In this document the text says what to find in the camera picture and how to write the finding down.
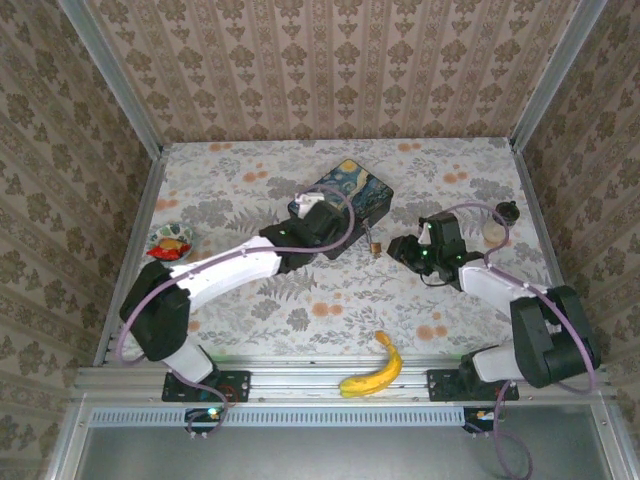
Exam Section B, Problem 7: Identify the small brass padlock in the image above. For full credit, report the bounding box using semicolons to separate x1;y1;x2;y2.
364;224;385;257

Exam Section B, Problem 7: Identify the starry night painted tin box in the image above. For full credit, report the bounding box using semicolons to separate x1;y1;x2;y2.
312;158;395;261

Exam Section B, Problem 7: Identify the clear bottle with black lid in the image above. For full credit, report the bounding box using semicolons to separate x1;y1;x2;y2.
482;201;521;246

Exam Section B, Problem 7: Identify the floral patterned tablecloth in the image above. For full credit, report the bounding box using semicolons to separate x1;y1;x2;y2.
115;137;574;359

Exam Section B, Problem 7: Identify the leaf-patterned bowl with teal rim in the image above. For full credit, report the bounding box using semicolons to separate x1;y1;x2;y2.
151;223;196;261

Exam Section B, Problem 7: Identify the yellow banana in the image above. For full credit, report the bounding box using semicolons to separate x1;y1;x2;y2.
338;330;404;399

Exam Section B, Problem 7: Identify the red snack packet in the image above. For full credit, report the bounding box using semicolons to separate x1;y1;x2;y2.
146;238;193;261

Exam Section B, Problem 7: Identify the small black electronics board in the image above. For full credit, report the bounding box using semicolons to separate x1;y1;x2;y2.
184;407;231;434
462;407;501;434

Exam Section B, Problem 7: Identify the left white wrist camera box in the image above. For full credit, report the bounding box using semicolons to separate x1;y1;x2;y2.
289;192;326;219

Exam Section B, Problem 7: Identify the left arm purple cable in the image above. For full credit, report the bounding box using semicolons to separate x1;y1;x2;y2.
114;183;356;441

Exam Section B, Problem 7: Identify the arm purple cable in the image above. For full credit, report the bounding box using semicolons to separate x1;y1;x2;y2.
114;183;356;441
437;201;600;479

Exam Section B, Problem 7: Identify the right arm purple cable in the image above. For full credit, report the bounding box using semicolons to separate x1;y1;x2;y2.
437;201;600;479

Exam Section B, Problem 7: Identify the aluminium frame side rail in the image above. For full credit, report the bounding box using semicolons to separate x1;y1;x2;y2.
94;154;169;366
509;144;591;364

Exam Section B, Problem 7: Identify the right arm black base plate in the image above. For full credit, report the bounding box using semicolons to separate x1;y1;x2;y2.
426;368;520;403

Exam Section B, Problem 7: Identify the aluminium front mounting rail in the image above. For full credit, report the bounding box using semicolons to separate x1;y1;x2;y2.
74;355;614;404

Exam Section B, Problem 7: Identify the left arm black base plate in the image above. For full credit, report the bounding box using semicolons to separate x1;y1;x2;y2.
161;369;251;404

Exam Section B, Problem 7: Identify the white slotted cable duct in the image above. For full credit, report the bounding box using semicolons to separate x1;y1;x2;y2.
89;405;464;427

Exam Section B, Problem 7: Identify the aluminium frame corner post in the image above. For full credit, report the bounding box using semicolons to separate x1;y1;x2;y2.
508;0;610;151
57;0;165;159

